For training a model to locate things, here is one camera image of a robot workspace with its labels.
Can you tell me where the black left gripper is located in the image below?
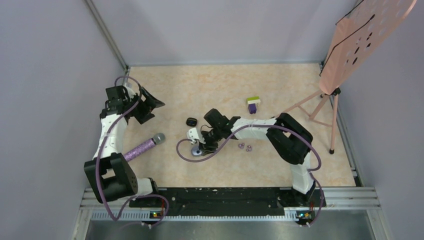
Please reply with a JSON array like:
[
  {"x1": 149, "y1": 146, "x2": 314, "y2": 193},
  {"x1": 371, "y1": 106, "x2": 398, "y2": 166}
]
[{"x1": 124, "y1": 86, "x2": 165, "y2": 124}]

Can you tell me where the grey purple charging case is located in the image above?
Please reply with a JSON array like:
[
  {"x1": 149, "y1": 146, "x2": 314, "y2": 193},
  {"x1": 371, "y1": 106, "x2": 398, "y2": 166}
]
[{"x1": 191, "y1": 145, "x2": 203, "y2": 157}]

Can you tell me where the glossy black charging case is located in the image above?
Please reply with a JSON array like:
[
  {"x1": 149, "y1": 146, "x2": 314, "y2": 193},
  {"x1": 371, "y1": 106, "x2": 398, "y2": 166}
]
[{"x1": 185, "y1": 117, "x2": 198, "y2": 127}]

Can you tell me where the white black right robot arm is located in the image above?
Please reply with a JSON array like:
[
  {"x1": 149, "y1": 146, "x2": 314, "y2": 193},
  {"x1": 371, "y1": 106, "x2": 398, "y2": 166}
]
[{"x1": 197, "y1": 108, "x2": 316, "y2": 207}]

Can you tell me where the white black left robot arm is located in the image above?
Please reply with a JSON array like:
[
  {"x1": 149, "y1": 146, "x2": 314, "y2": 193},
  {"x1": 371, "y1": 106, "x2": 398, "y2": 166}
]
[{"x1": 83, "y1": 85, "x2": 166, "y2": 207}]

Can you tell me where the purple glitter microphone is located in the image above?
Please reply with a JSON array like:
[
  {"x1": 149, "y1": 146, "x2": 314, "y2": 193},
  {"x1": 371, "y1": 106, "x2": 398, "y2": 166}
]
[{"x1": 123, "y1": 133, "x2": 166, "y2": 162}]

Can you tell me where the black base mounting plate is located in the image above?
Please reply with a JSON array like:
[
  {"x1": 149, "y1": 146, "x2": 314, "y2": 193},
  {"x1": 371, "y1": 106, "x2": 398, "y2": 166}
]
[{"x1": 129, "y1": 187, "x2": 326, "y2": 217}]

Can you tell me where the green white purple toy block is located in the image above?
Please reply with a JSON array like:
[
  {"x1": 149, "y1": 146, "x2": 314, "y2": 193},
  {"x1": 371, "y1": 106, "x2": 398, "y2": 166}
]
[{"x1": 246, "y1": 96, "x2": 261, "y2": 115}]

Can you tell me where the pink music stand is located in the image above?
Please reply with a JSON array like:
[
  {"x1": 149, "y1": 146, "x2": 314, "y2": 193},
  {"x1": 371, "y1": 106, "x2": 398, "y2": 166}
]
[{"x1": 285, "y1": 0, "x2": 417, "y2": 155}]

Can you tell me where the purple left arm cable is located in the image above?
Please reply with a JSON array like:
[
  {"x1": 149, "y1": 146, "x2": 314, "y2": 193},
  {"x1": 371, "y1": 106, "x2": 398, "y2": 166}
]
[{"x1": 95, "y1": 76, "x2": 170, "y2": 229}]

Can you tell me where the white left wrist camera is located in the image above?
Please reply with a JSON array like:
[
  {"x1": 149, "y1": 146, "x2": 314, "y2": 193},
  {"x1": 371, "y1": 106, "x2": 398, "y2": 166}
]
[{"x1": 123, "y1": 84, "x2": 138, "y2": 100}]

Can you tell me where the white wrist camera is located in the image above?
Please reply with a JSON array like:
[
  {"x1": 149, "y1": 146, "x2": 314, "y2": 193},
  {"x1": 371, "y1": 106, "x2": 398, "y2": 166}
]
[
  {"x1": 186, "y1": 127, "x2": 204, "y2": 145},
  {"x1": 123, "y1": 84, "x2": 138, "y2": 100}
]

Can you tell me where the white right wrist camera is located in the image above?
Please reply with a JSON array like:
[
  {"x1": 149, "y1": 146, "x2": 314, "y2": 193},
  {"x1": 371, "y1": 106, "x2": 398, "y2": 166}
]
[{"x1": 186, "y1": 127, "x2": 204, "y2": 145}]

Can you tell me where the aluminium frame rail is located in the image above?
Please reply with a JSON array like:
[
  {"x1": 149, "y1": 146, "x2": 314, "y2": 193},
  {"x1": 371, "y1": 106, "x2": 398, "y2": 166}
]
[{"x1": 76, "y1": 187, "x2": 382, "y2": 223}]

